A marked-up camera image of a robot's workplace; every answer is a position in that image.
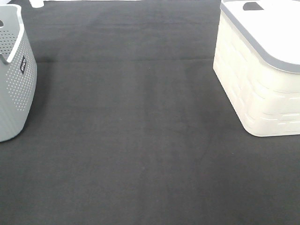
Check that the black table cloth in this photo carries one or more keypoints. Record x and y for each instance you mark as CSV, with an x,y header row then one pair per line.
x,y
130,126

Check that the white plastic storage basket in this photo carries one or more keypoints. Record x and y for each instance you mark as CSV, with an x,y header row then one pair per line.
x,y
265,99

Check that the grey perforated laundry basket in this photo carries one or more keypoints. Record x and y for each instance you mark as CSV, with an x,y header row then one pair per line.
x,y
18,72

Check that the white grey-rimmed basket lid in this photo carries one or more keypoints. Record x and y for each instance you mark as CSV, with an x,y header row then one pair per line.
x,y
272,27

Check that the white paper cup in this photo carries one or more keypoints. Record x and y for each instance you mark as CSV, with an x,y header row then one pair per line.
x,y
37,3

